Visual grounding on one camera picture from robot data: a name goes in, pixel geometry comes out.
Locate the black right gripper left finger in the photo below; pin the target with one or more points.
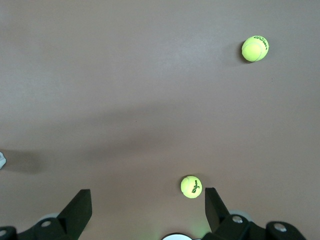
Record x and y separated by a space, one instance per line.
75 212

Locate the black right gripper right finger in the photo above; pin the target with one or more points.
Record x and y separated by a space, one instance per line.
215 211

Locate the white tennis ball can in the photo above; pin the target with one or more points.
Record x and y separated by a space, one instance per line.
2 160

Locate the yellow Wilson tennis ball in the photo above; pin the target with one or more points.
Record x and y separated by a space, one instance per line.
191 186

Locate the yellow Head tennis ball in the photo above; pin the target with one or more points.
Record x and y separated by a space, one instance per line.
255 48

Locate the brown table mat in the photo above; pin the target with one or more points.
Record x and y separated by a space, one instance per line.
125 75

